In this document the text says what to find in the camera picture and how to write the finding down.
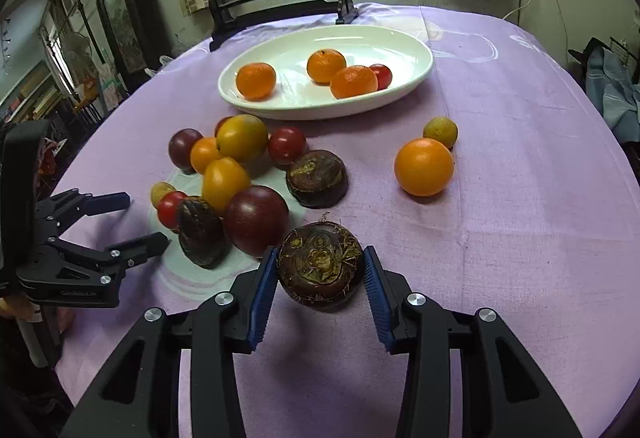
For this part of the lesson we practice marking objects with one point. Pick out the floor fan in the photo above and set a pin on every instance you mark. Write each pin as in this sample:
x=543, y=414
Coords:
x=80, y=50

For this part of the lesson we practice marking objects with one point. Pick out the purple tablecloth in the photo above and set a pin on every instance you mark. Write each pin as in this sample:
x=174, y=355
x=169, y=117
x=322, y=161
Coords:
x=500, y=243

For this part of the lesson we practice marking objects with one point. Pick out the pile of clothes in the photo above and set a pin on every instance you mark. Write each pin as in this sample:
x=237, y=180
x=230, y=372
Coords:
x=612, y=87

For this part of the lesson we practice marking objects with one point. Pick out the dark brown water chestnut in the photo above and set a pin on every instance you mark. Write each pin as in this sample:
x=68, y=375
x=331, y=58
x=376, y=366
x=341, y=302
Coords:
x=317, y=180
x=201, y=233
x=320, y=268

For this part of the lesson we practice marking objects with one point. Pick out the mandarin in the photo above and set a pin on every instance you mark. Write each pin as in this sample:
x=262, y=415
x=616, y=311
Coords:
x=353, y=81
x=326, y=66
x=256, y=80

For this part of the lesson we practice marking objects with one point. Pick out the smooth orange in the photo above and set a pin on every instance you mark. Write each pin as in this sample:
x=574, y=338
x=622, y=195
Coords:
x=424, y=166

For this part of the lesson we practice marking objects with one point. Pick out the white plastic bag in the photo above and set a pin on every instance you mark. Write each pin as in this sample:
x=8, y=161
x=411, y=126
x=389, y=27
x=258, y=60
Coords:
x=160, y=66

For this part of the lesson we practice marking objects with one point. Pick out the white oval plate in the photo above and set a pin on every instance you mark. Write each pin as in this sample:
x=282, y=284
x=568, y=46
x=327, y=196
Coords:
x=290, y=92

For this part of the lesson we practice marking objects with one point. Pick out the large purple tomato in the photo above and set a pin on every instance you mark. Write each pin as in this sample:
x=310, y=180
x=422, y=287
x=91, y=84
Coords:
x=256, y=220

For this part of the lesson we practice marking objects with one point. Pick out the bookshelf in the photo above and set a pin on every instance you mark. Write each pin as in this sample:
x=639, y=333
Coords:
x=30, y=92

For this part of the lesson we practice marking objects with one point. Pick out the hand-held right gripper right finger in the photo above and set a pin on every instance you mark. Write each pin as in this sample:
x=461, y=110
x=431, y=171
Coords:
x=375, y=298

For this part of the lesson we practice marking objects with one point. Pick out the red cherry tomato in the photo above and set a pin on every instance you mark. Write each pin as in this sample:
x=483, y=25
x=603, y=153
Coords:
x=169, y=213
x=222, y=123
x=383, y=75

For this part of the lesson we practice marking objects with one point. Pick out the small purple tomato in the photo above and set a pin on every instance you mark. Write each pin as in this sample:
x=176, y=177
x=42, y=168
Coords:
x=184, y=147

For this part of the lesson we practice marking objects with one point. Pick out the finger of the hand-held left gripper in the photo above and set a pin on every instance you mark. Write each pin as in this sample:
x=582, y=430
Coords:
x=145, y=245
x=107, y=203

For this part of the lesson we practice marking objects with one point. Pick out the yellow tomato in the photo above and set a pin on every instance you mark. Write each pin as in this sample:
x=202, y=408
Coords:
x=242, y=137
x=225, y=183

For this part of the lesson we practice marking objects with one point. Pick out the small orange tomato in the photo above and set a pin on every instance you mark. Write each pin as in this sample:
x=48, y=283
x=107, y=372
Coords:
x=204, y=156

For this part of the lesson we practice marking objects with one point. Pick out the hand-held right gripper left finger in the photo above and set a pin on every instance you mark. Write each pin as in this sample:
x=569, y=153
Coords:
x=262, y=303

